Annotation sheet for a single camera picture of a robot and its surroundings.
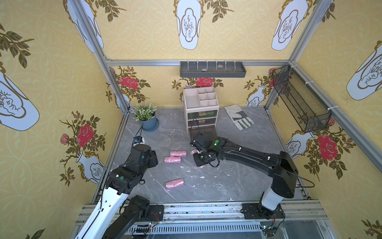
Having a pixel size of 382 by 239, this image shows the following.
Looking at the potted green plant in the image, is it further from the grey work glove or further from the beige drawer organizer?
the grey work glove

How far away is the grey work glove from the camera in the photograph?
1.12 metres

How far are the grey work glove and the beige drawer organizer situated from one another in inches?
8.6

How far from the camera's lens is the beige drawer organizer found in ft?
2.98

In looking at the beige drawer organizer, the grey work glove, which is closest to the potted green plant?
the beige drawer organizer
